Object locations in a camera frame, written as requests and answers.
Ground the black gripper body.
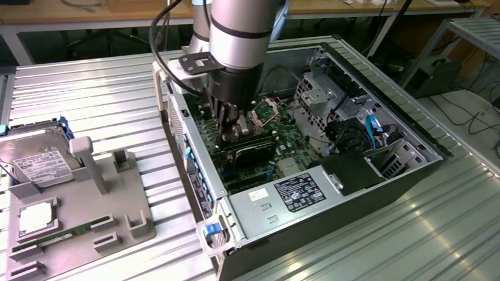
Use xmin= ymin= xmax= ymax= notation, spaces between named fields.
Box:
xmin=208 ymin=64 xmax=265 ymax=112

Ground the graphics card with metal bracket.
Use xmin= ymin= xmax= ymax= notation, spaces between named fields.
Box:
xmin=212 ymin=142 xmax=275 ymax=169

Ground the black RAM stick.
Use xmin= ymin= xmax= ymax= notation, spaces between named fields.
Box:
xmin=233 ymin=132 xmax=276 ymax=147

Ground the metal socket cover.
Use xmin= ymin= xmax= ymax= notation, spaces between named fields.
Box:
xmin=249 ymin=97 xmax=283 ymax=128

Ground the green motherboard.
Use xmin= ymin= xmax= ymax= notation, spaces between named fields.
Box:
xmin=191 ymin=95 xmax=324 ymax=196

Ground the silver chipset heatsink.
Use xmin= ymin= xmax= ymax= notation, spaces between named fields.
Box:
xmin=279 ymin=159 xmax=305 ymax=177

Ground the perforated metal drive cage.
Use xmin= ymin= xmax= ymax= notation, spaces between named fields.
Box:
xmin=293 ymin=71 xmax=341 ymax=133

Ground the black plastic shroud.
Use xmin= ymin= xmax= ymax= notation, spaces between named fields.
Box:
xmin=307 ymin=151 xmax=387 ymax=197

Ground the grey power supply unit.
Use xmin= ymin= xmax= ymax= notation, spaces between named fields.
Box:
xmin=228 ymin=170 xmax=347 ymax=244

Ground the wooden desk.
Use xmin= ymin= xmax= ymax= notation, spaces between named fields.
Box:
xmin=0 ymin=0 xmax=489 ymax=67

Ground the blue disk caddy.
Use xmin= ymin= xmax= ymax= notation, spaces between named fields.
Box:
xmin=0 ymin=116 xmax=76 ymax=141

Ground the metal disk bay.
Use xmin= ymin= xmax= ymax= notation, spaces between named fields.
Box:
xmin=363 ymin=138 xmax=428 ymax=180

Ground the open black PC case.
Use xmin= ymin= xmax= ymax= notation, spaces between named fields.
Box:
xmin=151 ymin=34 xmax=456 ymax=281

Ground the black box on floor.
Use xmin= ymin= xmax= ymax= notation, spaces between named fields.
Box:
xmin=405 ymin=57 xmax=463 ymax=100

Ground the silver hard disk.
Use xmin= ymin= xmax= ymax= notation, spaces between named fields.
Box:
xmin=0 ymin=126 xmax=79 ymax=189

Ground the grey parts rack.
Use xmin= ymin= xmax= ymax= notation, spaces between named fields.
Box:
xmin=5 ymin=136 xmax=157 ymax=281

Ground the green RAM stick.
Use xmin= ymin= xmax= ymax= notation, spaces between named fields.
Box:
xmin=11 ymin=215 xmax=109 ymax=254

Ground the silver CPU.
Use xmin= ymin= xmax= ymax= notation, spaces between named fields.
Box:
xmin=17 ymin=203 xmax=55 ymax=234

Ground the black looped wire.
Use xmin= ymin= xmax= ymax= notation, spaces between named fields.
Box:
xmin=260 ymin=65 xmax=303 ymax=98

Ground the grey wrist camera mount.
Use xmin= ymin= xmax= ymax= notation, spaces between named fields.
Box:
xmin=176 ymin=50 xmax=228 ymax=95

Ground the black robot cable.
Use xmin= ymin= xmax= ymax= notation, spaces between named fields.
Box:
xmin=149 ymin=0 xmax=211 ymax=98

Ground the black wire bundle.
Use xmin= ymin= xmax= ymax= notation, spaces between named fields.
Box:
xmin=325 ymin=119 xmax=371 ymax=153

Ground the blue SATA wire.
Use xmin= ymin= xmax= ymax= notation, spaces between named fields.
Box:
xmin=364 ymin=115 xmax=383 ymax=150

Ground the grey metal frame table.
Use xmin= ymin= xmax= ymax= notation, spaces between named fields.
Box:
xmin=400 ymin=18 xmax=500 ymax=90

